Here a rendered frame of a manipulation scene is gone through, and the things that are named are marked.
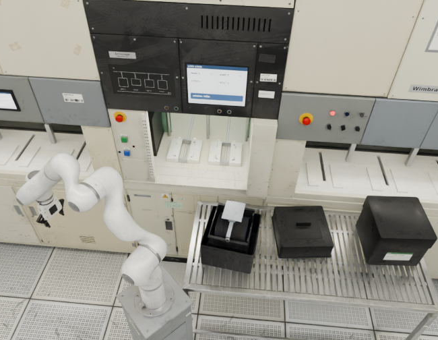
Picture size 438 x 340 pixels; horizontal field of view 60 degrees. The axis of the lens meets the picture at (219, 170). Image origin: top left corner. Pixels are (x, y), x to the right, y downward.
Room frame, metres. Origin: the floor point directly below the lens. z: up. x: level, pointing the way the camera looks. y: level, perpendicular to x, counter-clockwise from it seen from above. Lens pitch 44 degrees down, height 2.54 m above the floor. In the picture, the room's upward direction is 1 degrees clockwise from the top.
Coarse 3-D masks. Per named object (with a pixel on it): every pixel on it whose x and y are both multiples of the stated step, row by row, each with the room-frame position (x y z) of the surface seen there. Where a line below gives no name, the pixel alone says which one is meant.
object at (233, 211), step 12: (228, 204) 1.26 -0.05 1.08; (240, 204) 1.26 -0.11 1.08; (216, 216) 1.30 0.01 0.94; (228, 216) 1.18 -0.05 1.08; (240, 216) 1.19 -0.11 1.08; (252, 216) 1.28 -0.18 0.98; (228, 228) 1.17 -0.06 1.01; (252, 228) 1.29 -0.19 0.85; (216, 240) 1.13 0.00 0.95; (228, 240) 1.10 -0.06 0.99; (240, 252) 1.10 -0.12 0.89
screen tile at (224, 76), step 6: (222, 72) 1.58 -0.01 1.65; (228, 72) 1.57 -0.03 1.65; (222, 78) 1.58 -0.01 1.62; (228, 78) 1.57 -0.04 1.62; (234, 78) 1.57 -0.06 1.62; (240, 78) 1.57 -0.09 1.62; (240, 84) 1.57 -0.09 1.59; (222, 90) 1.58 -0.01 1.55; (228, 90) 1.57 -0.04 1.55; (234, 90) 1.57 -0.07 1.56; (240, 90) 1.57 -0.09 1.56
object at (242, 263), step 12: (204, 240) 1.19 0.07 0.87; (252, 240) 1.27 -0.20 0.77; (204, 252) 1.11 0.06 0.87; (216, 252) 1.10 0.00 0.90; (228, 252) 1.08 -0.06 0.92; (252, 252) 1.19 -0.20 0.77; (216, 264) 1.10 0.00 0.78; (228, 264) 1.08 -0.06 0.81; (240, 264) 1.07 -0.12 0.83; (252, 264) 1.09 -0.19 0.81
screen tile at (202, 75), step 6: (192, 72) 1.59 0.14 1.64; (198, 72) 1.58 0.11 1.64; (204, 72) 1.58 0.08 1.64; (192, 78) 1.59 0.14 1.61; (198, 78) 1.58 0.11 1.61; (204, 78) 1.58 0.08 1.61; (210, 78) 1.58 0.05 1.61; (192, 84) 1.59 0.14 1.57; (198, 84) 1.58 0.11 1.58; (204, 84) 1.58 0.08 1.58; (210, 84) 1.58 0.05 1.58; (198, 90) 1.58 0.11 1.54; (204, 90) 1.58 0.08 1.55; (210, 90) 1.58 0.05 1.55
